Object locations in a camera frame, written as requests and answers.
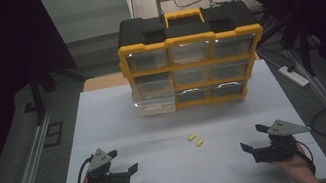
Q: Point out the yellow foam earplug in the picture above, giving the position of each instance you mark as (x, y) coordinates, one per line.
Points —
(199, 142)
(191, 138)

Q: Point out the group of small clear drawers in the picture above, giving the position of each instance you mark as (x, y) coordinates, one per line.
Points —
(191, 53)

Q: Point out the yellow and black organizer box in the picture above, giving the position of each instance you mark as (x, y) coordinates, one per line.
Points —
(186, 26)

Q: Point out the wooden table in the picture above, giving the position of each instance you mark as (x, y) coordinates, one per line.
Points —
(103, 82)

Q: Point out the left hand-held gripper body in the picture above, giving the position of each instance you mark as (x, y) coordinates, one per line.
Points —
(105, 179)

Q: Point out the person's right hand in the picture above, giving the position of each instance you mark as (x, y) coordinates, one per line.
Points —
(295, 164)

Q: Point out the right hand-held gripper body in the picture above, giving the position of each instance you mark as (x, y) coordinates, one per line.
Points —
(279, 149)

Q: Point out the black stand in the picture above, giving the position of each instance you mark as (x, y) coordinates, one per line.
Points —
(305, 52)
(36, 96)

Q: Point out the clear plastic organizer drawer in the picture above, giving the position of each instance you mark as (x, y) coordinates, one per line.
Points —
(155, 105)
(152, 88)

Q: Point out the white power strip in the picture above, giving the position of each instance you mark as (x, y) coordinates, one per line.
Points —
(293, 77)

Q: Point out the black plug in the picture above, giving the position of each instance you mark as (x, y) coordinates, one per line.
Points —
(291, 68)

